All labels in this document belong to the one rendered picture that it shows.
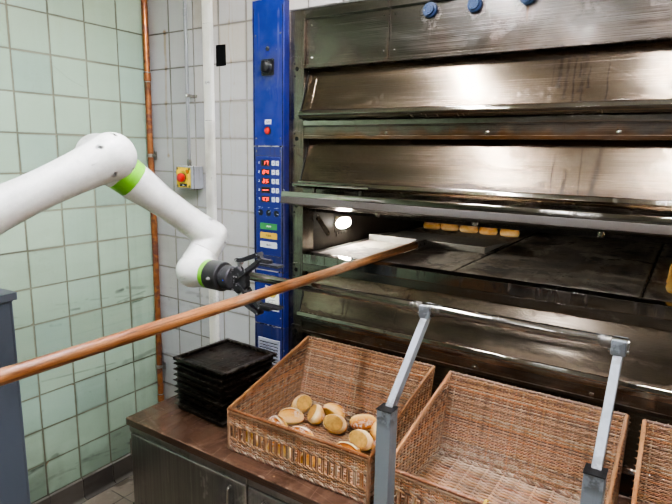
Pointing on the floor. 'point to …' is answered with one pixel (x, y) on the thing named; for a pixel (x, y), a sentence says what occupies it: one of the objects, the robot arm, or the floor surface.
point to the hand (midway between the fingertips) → (276, 286)
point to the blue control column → (269, 34)
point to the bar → (387, 432)
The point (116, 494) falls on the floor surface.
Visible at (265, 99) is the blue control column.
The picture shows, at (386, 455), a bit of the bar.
